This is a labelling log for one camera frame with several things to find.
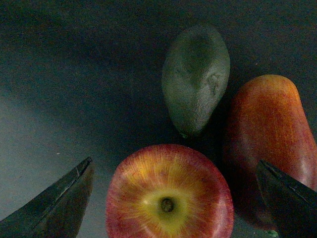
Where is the red yellow apple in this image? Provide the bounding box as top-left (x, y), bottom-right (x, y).
top-left (106, 144), bottom-right (234, 238)

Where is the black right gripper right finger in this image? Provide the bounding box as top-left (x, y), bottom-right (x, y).
top-left (256, 160), bottom-right (317, 238)

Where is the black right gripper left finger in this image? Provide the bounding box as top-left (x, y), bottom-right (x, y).
top-left (0, 157), bottom-right (94, 238)

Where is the red orange mango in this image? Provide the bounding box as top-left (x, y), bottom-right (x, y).
top-left (223, 74), bottom-right (317, 230)

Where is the green avocado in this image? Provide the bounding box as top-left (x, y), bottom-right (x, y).
top-left (161, 25), bottom-right (230, 137)

